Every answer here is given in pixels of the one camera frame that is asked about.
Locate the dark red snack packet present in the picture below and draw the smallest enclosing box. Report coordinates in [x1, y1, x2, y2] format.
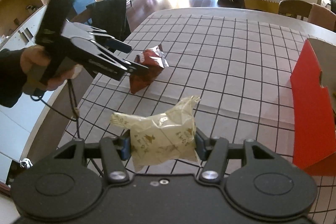
[129, 44, 169, 94]

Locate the cream pastry packet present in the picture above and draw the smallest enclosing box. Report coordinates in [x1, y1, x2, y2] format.
[110, 96, 201, 172]

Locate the person left hand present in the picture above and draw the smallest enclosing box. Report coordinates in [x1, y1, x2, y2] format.
[20, 46, 83, 94]

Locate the wooden chair with black jacket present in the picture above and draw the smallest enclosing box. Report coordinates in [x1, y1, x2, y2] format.
[71, 0, 131, 42]

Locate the white grid tablecloth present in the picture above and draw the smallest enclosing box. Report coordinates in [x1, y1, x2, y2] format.
[57, 12, 336, 224]

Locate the white sideboard cabinet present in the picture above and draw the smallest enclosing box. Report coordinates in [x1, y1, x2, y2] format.
[0, 4, 74, 185]

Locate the red cardboard box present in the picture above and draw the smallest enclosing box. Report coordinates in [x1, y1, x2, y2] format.
[290, 38, 335, 176]

